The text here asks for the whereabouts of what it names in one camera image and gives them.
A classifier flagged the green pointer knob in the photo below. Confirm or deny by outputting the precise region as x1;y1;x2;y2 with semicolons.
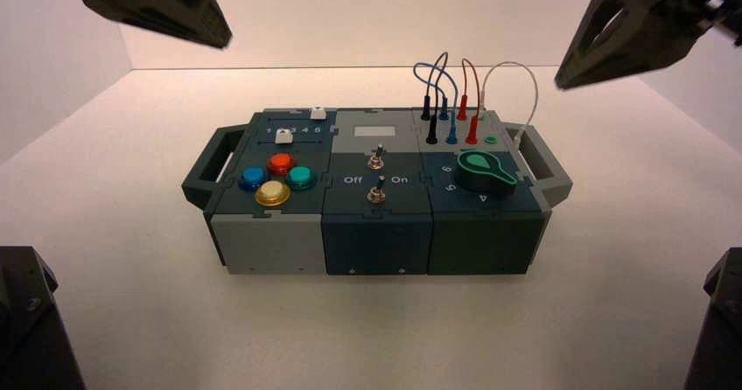
452;150;518;197

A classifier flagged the blue round push button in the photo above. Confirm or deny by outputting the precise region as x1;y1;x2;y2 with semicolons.
238;166;270;192

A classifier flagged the red round push button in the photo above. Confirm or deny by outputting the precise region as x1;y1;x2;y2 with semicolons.
265;153;298;177

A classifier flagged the yellow round push button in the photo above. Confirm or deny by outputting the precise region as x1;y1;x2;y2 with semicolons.
254;179;292;208

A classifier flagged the teal round push button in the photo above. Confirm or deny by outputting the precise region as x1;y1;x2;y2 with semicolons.
285;165;319;192

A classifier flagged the grey display window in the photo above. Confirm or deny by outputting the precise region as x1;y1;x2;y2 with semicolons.
353;124;397;141

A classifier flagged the grey and teal control box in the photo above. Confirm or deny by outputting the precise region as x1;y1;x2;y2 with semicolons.
180;107;574;277

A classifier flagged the white patch cable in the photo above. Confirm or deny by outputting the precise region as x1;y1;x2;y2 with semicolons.
479;60;540;146

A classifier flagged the red patch cable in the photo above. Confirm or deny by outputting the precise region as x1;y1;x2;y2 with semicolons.
455;57;483;146

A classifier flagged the blue patch cable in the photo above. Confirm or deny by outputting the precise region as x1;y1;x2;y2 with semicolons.
412;61;461;147

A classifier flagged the black patch cable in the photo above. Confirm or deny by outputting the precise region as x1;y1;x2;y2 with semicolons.
419;51;451;146

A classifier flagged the metal toggle switch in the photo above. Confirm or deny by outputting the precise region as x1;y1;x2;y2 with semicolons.
368;143;388;172
367;174;389;205

